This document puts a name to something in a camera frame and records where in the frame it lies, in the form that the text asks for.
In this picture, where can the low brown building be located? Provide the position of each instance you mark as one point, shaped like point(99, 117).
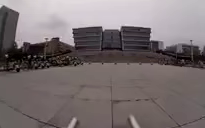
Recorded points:
point(47, 46)

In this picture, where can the tall grey building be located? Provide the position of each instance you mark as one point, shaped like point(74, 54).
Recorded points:
point(2, 29)

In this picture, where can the large grey layered building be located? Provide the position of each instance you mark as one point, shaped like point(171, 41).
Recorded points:
point(111, 38)

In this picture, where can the row of parked bicycles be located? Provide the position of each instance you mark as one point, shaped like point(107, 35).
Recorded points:
point(40, 62)
point(186, 62)

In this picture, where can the low pale building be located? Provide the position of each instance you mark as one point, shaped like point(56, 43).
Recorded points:
point(182, 49)

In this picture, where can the wide grey stairs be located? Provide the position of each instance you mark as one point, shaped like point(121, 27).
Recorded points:
point(118, 56)

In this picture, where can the robot's own part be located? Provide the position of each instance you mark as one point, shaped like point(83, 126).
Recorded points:
point(72, 122)
point(134, 121)

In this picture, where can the lamp pole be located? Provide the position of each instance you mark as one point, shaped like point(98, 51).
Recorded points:
point(191, 50)

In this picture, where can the row of bollards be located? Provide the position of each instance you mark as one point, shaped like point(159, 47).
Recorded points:
point(126, 63)

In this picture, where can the grey paved plaza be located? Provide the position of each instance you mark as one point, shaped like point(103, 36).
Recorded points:
point(103, 83)

